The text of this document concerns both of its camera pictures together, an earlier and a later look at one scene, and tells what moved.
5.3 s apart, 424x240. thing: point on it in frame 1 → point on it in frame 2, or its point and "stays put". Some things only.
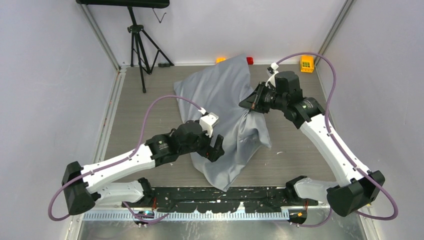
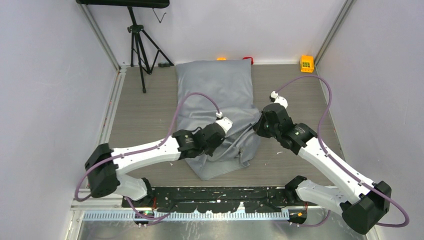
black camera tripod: (147, 51) stays put
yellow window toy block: (307, 63) stays put
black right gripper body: (267, 98) → (264, 129)
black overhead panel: (149, 4) stays put
